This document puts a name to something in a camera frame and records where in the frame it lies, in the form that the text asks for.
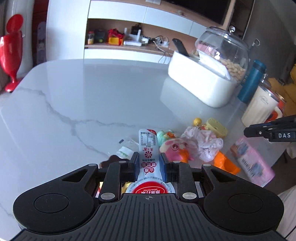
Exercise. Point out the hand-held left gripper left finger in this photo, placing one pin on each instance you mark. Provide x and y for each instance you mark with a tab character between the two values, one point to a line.
136	167

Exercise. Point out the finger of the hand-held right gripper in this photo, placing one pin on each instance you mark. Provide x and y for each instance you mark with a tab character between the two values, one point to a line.
256	131

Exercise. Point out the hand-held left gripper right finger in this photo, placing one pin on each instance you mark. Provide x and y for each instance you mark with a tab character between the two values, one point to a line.
163	167

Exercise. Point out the white and red jelly pouch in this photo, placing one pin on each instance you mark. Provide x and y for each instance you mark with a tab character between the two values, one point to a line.
149	160

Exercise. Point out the small clear wrapper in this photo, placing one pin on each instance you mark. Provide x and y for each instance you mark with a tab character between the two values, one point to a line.
123	153

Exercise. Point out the cream lidded canister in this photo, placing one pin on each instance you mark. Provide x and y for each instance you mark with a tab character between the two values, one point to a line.
260	106

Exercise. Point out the brown snack piece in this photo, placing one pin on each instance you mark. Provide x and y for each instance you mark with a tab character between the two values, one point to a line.
111	162

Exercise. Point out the pink tissue pack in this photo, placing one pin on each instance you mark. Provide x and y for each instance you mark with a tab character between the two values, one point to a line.
253	161

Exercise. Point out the green and orange toy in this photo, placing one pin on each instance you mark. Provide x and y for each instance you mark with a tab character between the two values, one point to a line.
165	135

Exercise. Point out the yellow plastic toy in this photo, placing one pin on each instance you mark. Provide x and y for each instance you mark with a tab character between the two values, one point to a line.
217	126

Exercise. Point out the orange plastic toy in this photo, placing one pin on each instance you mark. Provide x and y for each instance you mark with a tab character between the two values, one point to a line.
225	162

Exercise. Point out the crumpled pink plastic bag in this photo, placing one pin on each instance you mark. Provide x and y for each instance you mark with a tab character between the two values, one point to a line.
203	143

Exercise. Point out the blue thermos bottle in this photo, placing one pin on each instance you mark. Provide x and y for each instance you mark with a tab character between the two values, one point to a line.
251	81

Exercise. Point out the yellow ball charm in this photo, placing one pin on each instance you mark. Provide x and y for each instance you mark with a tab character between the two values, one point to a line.
197	121

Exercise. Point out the white storage box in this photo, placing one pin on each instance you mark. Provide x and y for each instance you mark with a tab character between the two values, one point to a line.
203	81

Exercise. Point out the white clothing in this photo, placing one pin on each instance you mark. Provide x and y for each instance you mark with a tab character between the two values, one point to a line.
288	215

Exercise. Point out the glass jar with beans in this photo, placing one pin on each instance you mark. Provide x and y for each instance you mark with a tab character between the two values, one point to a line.
227	51

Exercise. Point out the black remote control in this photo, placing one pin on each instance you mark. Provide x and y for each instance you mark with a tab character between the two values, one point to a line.
181	47

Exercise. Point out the white power strip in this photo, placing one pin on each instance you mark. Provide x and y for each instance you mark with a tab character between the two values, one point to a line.
161	42

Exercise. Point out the white router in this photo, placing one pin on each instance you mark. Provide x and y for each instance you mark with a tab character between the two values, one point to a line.
133	40

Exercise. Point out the red and yellow toy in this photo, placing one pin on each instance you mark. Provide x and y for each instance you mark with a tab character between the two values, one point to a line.
115	37

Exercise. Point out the black television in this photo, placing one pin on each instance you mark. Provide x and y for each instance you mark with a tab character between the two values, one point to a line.
198	9

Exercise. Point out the white wall cabinet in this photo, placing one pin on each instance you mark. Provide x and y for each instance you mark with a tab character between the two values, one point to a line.
129	30

